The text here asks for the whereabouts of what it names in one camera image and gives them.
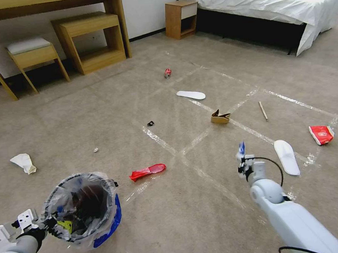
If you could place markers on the small black clip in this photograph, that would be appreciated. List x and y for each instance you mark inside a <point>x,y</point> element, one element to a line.
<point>150,123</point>

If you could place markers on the folded brown cardboard piece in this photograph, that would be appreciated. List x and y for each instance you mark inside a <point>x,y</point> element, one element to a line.
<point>220,118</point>

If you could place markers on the crushed red drink can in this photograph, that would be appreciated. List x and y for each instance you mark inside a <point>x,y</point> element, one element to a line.
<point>168,73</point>

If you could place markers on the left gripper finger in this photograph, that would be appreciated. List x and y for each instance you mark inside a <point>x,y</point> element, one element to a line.
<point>53,220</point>
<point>55,233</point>

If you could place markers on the wooden desk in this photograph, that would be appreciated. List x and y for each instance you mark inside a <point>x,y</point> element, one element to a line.
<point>115,16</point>

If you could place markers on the black bed frame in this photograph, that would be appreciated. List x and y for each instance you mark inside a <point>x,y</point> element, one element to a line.
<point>237,22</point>

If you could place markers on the white disposable slipper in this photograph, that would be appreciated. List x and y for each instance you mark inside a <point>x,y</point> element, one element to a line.
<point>286,157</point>

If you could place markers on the white shoe insole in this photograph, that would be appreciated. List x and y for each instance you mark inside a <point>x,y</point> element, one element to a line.
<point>191,94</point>

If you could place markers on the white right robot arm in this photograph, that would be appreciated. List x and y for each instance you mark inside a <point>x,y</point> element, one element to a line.
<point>293,222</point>

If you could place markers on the crumpled white paper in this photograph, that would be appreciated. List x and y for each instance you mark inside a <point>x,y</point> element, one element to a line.
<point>23,162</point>

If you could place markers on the blue white small wrapper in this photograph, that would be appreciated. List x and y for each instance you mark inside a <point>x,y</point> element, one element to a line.
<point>241,147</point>

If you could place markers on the white duvet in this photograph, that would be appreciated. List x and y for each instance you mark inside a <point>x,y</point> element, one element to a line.
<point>264,5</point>

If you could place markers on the yellow green wrapper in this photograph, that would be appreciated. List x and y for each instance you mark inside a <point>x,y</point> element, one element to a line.
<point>65,224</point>

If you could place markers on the red white snack bag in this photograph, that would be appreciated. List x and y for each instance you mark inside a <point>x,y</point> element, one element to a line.
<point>322,135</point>

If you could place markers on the crumpled red plastic wrapper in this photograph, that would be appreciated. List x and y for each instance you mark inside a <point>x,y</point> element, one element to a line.
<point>148,171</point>

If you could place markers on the thin wooden stick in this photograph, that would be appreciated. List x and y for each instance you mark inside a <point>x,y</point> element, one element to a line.
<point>263,110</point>

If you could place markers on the open wooden shelf unit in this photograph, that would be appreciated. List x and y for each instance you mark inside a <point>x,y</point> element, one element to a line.
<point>90,26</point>

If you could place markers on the wooden stool white cushion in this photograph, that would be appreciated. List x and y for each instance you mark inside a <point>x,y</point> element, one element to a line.
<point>32,53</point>

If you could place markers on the clear blue plastic bin liner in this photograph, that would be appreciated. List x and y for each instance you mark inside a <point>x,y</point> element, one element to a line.
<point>111,220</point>

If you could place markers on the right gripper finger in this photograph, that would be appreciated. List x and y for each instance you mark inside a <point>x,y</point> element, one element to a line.
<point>239,157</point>
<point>240,170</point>

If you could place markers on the wooden nightstand white drawer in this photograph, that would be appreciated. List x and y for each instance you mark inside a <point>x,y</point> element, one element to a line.
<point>177,18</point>

